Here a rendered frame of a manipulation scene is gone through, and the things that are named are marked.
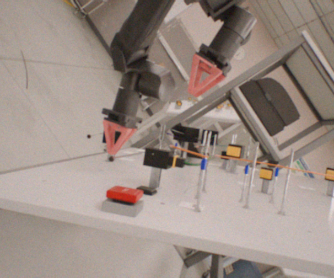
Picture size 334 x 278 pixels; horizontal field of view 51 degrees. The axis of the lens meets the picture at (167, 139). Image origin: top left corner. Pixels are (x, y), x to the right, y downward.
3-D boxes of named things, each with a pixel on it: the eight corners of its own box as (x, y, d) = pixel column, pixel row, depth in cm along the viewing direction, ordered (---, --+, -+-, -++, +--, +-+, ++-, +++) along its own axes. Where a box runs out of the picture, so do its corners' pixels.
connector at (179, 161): (165, 162, 81) (166, 154, 81) (185, 166, 80) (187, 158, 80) (162, 164, 78) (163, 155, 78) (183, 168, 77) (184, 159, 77)
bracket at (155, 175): (151, 186, 83) (155, 165, 82) (161, 187, 82) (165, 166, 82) (145, 188, 78) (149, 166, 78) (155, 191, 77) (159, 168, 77)
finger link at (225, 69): (208, 105, 82) (231, 70, 80) (203, 102, 75) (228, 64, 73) (184, 89, 83) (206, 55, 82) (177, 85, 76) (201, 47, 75)
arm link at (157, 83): (136, 33, 79) (109, 45, 74) (177, 41, 73) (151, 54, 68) (143, 81, 86) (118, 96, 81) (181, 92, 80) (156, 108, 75)
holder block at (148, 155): (148, 164, 82) (150, 146, 82) (171, 167, 81) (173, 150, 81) (142, 165, 78) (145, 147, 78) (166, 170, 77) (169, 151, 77)
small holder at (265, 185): (277, 192, 102) (281, 167, 102) (271, 196, 94) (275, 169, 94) (262, 188, 104) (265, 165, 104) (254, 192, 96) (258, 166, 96)
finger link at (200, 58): (206, 103, 79) (230, 68, 78) (201, 101, 72) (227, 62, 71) (182, 87, 80) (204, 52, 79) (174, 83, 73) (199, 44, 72)
